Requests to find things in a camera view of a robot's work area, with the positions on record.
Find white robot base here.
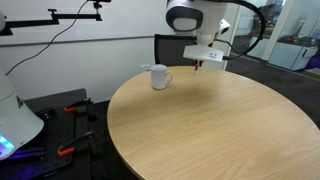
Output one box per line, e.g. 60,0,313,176
0,68,45,162

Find white ceramic mug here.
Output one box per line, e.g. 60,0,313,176
150,64,174,91

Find black mesh office chair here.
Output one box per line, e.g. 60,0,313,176
153,33,205,68

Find dark armchair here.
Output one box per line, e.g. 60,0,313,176
252,3,278,34

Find white low cabinet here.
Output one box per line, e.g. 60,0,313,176
248,36,319,72

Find black perforated breadboard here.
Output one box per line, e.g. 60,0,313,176
0,111,77,180

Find black robot cart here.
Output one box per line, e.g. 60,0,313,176
0,88,113,180

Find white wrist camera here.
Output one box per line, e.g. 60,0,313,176
182,44,225,63

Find white wall outlet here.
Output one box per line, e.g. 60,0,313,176
139,63,152,73

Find thick black wrist cable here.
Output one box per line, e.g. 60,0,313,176
213,0,268,62

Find black boom mounted camera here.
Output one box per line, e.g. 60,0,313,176
87,0,113,10

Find black clamp orange handles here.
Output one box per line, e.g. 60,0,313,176
63,97,99,123
56,130,104,161

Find thin black camera cable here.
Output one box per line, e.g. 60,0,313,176
4,0,89,77

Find robot base mounting bracket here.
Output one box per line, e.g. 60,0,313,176
34,106,56,120

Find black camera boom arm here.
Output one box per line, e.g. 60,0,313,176
0,8,104,37

